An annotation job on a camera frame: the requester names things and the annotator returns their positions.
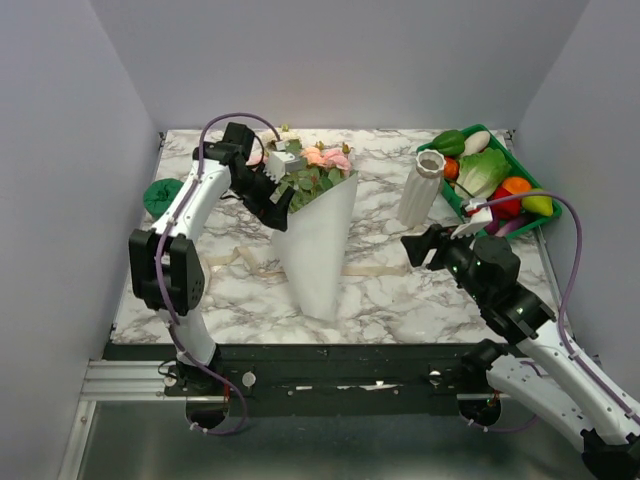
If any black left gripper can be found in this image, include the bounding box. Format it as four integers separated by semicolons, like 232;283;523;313
231;163;297;232

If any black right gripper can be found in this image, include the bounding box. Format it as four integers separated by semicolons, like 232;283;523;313
400;221;489;304

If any white wrapping paper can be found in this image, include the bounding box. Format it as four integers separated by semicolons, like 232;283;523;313
271;172;358;321

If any pink rose flower bouquet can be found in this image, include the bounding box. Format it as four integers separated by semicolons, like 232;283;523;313
247;124;355;214

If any cream ribbon with gold letters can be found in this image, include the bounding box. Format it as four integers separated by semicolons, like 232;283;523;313
200;246;411;278

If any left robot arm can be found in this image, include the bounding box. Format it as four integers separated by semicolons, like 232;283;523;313
128;122;300;395

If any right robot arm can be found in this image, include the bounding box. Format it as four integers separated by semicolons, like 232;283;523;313
401;224;639;479

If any white ribbed vase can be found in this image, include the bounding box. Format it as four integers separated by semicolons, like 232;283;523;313
398;149;445;228

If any toy purple eggplant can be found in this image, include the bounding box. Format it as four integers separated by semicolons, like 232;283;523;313
484;213;531;237

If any small orange toy vegetable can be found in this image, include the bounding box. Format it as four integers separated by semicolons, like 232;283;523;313
443;157;459;181

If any green plastic basket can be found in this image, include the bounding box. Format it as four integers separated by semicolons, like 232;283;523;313
417;124;562;238

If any toy red pepper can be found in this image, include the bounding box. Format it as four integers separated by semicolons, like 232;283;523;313
491;186;522;221

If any toy green cabbage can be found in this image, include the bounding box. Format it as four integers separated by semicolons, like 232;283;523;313
454;147;511;199

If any green toy bell pepper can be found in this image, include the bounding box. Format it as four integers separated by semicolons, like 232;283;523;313
431;130;465;157

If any toy orange fruit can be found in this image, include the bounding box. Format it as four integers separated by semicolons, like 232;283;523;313
498;176;532;198

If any white toy radish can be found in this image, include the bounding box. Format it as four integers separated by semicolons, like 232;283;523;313
462;130;491;156

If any toy yellow-green pear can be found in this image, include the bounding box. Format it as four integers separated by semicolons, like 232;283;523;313
521;195;554;217

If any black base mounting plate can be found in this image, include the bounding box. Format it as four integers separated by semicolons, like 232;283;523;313
103;341;509;426

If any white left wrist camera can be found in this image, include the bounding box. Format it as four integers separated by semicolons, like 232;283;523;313
265;139;306;183

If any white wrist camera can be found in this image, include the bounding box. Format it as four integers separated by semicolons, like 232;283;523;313
265;139;306;183
451;198;494;238

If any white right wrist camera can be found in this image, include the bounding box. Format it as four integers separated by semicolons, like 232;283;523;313
451;198;494;238

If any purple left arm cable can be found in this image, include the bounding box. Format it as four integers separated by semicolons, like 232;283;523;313
154;112;284;436

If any aluminium frame rail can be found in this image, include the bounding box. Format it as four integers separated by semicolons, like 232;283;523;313
54;357;191;480

